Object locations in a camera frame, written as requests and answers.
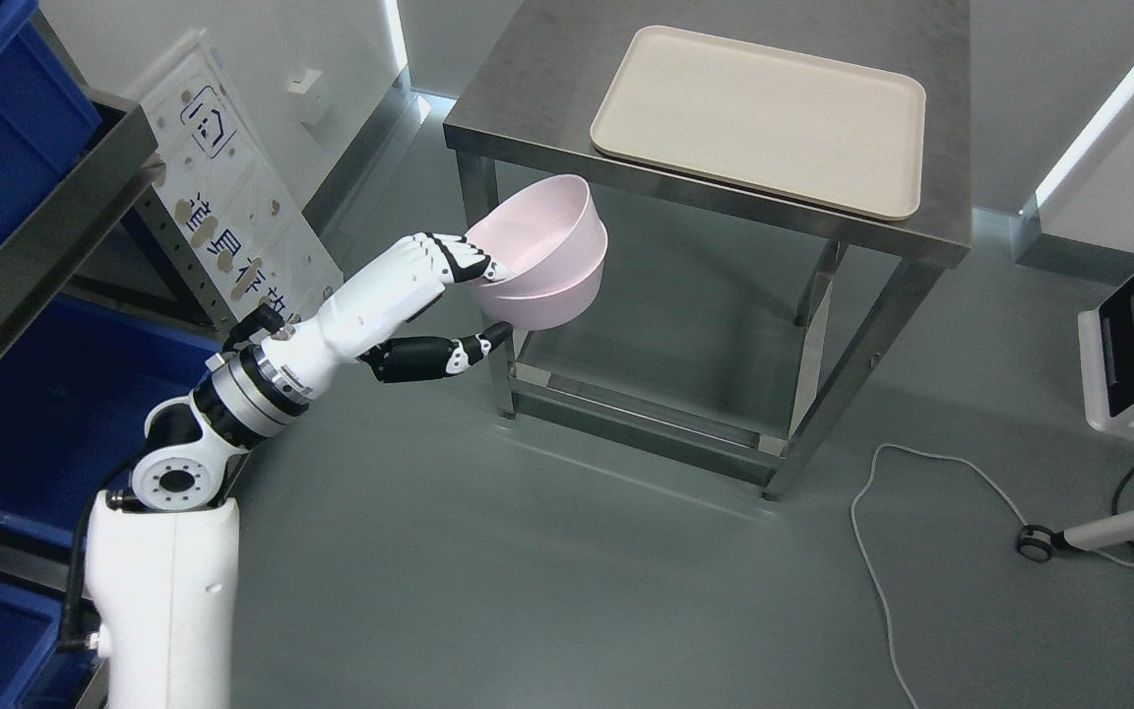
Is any white robotic hand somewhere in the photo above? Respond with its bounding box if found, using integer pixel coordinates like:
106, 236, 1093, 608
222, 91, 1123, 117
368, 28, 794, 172
284, 233, 516, 391

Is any pink bowl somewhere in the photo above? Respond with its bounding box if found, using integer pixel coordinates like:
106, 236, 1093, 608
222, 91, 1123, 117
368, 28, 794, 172
467, 174, 608, 299
468, 222, 610, 331

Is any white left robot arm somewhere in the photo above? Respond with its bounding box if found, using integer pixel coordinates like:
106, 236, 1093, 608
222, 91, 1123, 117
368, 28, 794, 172
60, 233, 517, 708

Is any metal shelf rack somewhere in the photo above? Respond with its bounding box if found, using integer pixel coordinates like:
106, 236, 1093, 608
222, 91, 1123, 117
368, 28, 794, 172
0, 88, 232, 709

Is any white sign board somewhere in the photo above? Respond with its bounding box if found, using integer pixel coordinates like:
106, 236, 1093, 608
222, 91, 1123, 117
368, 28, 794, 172
139, 29, 344, 329

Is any stainless steel table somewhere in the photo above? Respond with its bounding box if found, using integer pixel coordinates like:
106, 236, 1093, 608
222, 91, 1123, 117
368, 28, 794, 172
445, 1, 972, 501

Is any blue bin far left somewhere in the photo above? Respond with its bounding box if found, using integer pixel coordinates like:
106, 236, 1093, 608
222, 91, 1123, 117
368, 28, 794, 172
0, 296, 218, 547

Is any beige plastic tray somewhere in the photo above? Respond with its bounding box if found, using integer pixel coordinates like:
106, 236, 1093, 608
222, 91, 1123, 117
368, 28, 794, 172
590, 26, 926, 222

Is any white stand leg with caster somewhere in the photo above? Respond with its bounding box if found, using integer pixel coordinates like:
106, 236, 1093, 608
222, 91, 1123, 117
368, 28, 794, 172
1014, 510, 1134, 562

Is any white wall switch box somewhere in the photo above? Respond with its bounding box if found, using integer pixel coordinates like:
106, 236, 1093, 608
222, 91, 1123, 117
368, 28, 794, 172
286, 68, 335, 126

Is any white floor cable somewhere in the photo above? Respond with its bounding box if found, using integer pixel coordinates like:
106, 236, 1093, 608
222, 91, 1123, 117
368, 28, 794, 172
851, 444, 1134, 709

